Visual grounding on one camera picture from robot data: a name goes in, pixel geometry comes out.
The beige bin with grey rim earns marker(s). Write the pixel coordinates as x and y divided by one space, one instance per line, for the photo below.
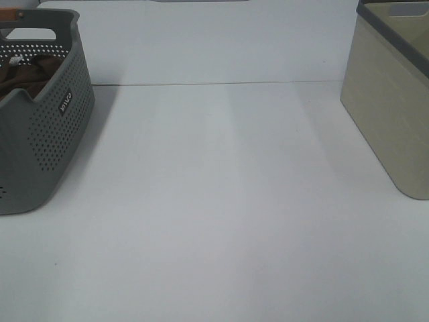
385 88

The wooden basket handle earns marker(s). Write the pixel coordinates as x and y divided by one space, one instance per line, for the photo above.
11 17

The grey perforated laundry basket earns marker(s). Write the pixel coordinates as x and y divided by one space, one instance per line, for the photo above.
40 136

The brown towel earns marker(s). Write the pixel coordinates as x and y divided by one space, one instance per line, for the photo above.
31 76

